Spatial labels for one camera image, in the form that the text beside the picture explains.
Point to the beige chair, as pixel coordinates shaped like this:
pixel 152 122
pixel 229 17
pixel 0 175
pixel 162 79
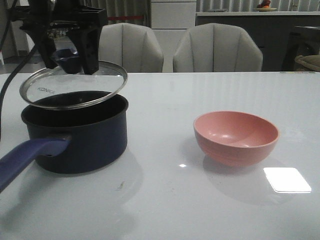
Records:
pixel 215 47
pixel 133 47

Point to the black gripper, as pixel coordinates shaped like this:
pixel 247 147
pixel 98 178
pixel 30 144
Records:
pixel 38 15

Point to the red barrier belt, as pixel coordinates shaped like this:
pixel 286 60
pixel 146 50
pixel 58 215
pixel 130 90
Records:
pixel 123 18

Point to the glass pot lid blue knob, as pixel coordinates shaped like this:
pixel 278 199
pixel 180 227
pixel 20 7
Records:
pixel 67 87

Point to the olive cushion seat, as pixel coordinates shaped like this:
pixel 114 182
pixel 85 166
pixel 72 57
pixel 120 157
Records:
pixel 310 63

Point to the left beige chair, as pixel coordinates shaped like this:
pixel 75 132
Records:
pixel 133 47

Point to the grey kitchen counter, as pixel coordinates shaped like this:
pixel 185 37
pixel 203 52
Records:
pixel 269 30

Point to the white drawer cabinet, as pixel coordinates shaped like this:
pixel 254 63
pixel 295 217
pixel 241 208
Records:
pixel 172 14

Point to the right beige chair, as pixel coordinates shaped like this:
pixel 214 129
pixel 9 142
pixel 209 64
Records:
pixel 215 47

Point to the pink plastic bowl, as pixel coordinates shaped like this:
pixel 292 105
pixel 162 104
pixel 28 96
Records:
pixel 235 139

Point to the fruit plate on counter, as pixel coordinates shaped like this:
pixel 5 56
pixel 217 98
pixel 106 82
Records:
pixel 264 6

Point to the dark blue saucepan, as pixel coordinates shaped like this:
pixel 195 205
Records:
pixel 69 141

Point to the grey pleated curtain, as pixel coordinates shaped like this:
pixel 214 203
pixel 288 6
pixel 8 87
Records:
pixel 116 8

